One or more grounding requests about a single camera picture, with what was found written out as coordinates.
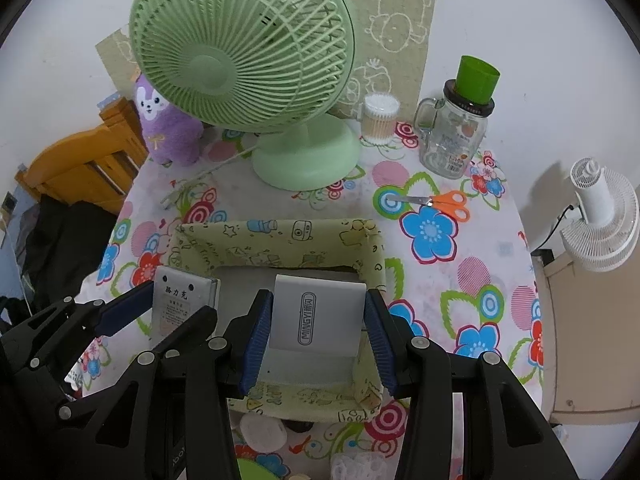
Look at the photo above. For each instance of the wooden chair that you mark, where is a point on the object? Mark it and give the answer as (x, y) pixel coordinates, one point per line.
(75, 160)

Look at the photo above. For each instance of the green desk fan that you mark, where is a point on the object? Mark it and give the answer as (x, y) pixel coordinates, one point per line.
(210, 70)

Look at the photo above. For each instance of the white printed packet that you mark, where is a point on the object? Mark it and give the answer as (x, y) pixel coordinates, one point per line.
(75, 377)

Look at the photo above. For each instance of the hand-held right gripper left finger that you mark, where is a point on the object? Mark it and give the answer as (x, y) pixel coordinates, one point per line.
(255, 345)

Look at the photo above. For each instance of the clear bag of floss picks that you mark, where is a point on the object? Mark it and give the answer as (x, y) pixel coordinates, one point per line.
(357, 467)

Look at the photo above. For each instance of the cartoon print fabric storage box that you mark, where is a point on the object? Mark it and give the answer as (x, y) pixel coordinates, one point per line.
(300, 240)

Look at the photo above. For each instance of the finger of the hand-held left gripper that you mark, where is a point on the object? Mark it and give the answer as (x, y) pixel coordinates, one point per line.
(192, 327)
(125, 310)

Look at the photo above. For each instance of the green plastic cup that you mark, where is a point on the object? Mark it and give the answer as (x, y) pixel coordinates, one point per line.
(477, 80)

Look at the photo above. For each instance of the dark cloth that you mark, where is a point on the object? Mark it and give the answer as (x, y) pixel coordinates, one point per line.
(60, 240)

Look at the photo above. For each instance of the round patterned coaster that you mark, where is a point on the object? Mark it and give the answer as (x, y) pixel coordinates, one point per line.
(262, 432)

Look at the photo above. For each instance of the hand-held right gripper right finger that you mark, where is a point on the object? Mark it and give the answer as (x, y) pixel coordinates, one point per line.
(381, 347)

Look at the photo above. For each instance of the white clip fan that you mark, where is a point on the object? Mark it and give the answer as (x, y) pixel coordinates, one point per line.
(595, 195)

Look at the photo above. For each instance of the glass jar mug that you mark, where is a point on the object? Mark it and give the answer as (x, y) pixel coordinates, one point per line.
(450, 145)

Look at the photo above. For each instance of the cotton swab container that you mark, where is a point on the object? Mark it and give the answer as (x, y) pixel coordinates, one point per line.
(380, 120)

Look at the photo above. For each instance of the white packet with text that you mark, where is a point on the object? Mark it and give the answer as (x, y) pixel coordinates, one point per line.
(175, 300)

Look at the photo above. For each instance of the floral tablecloth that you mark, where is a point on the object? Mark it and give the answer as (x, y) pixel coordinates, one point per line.
(500, 260)

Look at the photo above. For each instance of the beige cabinet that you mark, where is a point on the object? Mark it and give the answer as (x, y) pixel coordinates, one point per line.
(590, 335)

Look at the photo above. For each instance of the white rectangular box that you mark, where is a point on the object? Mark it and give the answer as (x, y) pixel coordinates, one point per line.
(320, 320)

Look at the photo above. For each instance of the purple plush toy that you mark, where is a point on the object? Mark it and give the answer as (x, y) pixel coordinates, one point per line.
(165, 130)

